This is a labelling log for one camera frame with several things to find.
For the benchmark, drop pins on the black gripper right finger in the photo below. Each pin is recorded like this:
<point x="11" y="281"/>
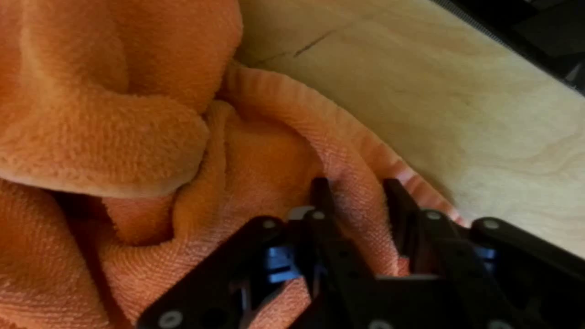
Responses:
<point x="486" y="261"/>

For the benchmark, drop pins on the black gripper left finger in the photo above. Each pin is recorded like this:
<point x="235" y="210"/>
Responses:
<point x="243" y="267"/>

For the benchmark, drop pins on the orange terry towel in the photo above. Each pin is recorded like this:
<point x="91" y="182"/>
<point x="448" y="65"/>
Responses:
<point x="151" y="120"/>

